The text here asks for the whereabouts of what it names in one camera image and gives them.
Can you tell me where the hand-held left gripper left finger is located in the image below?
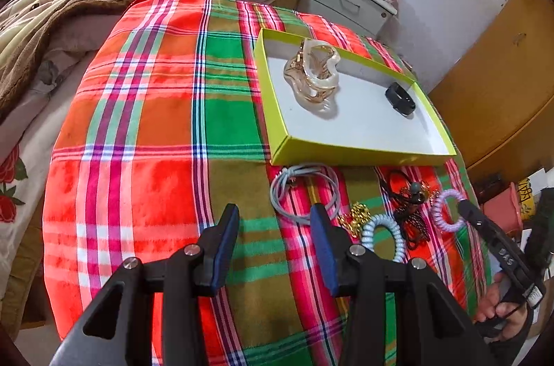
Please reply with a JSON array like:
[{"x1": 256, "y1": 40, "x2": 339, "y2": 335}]
[{"x1": 50, "y1": 204, "x2": 241, "y2": 366}]

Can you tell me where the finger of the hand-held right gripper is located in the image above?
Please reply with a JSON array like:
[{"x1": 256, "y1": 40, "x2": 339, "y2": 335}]
[{"x1": 457, "y1": 199, "x2": 547, "y2": 308}]

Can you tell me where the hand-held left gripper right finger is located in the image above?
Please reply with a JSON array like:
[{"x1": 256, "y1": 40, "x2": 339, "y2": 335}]
[{"x1": 311, "y1": 203, "x2": 494, "y2": 366}]

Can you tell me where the gold chain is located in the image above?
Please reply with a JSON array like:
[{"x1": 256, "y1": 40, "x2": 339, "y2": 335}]
[{"x1": 338, "y1": 202, "x2": 370, "y2": 239}]

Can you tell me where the light blue spiral hair tie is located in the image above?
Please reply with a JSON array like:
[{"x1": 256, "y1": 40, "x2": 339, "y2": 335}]
[{"x1": 361, "y1": 214, "x2": 410, "y2": 263}]

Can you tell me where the purple spiral hair tie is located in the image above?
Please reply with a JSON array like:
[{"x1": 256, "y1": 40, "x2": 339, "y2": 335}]
[{"x1": 430, "y1": 188, "x2": 470, "y2": 232}]

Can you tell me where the dark bead bracelet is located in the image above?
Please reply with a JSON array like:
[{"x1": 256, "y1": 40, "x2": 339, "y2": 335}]
[{"x1": 393, "y1": 209, "x2": 434, "y2": 251}]

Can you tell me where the gold hair clip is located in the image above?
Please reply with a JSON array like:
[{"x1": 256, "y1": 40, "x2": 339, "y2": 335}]
[{"x1": 399, "y1": 181, "x2": 435, "y2": 202}]

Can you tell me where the black hair tie with bead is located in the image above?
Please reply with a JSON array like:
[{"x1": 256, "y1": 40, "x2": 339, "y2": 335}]
[{"x1": 381, "y1": 168, "x2": 434, "y2": 220}]

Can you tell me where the yellow-green shallow box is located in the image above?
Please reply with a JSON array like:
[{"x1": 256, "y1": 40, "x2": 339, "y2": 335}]
[{"x1": 254, "y1": 27, "x2": 457, "y2": 167}]

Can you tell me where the person's right hand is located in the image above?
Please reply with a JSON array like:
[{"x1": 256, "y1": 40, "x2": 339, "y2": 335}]
[{"x1": 476, "y1": 271, "x2": 535, "y2": 343}]

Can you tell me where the yellow packet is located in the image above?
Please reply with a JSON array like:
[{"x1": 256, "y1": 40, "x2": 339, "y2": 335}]
[{"x1": 517, "y1": 177, "x2": 538, "y2": 220}]

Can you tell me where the pink plastic basin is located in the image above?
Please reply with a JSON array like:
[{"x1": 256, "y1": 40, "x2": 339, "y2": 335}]
[{"x1": 481, "y1": 181, "x2": 525, "y2": 238}]

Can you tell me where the red green plaid cloth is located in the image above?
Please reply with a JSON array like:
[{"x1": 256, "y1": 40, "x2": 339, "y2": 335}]
[{"x1": 41, "y1": 0, "x2": 494, "y2": 366}]

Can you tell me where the wooden wardrobe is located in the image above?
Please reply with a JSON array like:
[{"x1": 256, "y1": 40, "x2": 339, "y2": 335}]
[{"x1": 426, "y1": 0, "x2": 554, "y2": 176}]

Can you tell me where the black wrist band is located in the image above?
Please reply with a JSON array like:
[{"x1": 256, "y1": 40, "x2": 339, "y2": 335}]
[{"x1": 385, "y1": 82, "x2": 416, "y2": 116}]

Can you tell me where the white rose print bedsheet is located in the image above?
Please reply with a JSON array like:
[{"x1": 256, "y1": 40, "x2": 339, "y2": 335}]
[{"x1": 0, "y1": 50, "x2": 93, "y2": 349}]

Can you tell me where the white nightstand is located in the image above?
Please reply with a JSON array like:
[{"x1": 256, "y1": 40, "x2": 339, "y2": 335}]
[{"x1": 305, "y1": 0, "x2": 399, "y2": 40}]

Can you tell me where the translucent beige chain bracelet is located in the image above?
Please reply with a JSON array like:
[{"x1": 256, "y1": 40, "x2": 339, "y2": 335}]
[{"x1": 283, "y1": 38, "x2": 340, "y2": 118}]

